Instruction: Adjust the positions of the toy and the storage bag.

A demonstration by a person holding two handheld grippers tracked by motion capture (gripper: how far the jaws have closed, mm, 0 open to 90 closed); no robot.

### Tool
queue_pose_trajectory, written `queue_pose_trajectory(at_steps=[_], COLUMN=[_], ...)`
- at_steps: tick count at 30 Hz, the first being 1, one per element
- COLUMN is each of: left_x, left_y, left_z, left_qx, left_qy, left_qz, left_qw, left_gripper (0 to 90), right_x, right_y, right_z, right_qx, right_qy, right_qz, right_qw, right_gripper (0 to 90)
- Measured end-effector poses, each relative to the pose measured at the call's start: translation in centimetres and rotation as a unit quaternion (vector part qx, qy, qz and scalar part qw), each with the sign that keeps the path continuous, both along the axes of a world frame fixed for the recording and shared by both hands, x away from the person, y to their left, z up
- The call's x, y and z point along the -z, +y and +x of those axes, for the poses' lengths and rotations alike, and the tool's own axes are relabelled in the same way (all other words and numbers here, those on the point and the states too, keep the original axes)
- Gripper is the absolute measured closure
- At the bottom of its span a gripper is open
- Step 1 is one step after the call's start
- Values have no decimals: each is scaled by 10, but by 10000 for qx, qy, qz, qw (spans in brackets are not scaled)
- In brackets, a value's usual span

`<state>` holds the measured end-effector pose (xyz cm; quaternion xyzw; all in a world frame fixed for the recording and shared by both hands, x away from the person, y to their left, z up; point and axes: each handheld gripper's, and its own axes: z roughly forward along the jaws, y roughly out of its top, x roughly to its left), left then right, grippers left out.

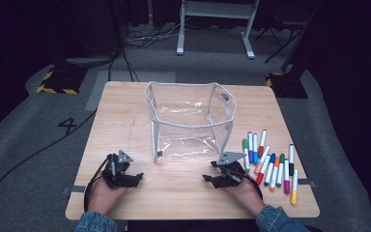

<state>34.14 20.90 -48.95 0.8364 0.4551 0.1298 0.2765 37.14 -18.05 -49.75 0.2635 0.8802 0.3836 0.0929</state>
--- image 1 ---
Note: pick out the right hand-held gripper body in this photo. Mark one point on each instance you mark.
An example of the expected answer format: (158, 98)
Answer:
(232, 175)

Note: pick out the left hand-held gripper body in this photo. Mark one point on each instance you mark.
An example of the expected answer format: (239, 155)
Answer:
(116, 174)

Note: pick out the light green marker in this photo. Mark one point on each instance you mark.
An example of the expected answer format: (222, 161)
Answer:
(246, 158)

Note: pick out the purple marker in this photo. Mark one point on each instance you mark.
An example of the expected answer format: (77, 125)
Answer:
(250, 154)

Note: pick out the salmon pink marker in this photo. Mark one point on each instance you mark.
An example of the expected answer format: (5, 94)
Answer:
(259, 167)

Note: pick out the clear plastic bag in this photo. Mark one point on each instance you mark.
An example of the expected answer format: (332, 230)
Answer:
(186, 141)

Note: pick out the dark blue marker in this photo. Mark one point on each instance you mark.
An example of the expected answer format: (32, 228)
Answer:
(269, 170)

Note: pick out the dark red marker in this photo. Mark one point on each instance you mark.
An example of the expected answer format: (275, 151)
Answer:
(261, 150)

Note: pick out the orange marker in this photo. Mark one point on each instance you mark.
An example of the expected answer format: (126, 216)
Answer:
(273, 175)

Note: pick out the dark green marker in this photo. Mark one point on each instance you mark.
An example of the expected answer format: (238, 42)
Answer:
(280, 172)

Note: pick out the magenta marker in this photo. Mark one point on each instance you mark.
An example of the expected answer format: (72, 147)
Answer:
(286, 187)

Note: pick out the black marker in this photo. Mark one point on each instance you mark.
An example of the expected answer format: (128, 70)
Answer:
(291, 167)

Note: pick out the yellow marker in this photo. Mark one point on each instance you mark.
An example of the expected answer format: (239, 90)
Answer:
(293, 196)

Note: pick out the person's right hand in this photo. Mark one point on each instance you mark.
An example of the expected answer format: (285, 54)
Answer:
(249, 195)

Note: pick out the person's left hand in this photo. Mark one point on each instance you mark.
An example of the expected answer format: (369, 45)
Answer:
(103, 198)

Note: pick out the grey tape strip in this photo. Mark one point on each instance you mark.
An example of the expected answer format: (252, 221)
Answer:
(310, 183)
(77, 189)

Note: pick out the dark round table grommet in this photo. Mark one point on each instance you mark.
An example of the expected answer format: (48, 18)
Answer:
(224, 96)

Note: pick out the black yellow striped stand base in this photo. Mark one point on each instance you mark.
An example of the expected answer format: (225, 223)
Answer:
(286, 87)
(61, 82)

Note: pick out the black tripod legs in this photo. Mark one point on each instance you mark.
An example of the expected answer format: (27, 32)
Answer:
(283, 47)

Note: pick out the white desk frame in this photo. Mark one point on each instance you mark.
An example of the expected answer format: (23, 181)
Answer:
(181, 32)

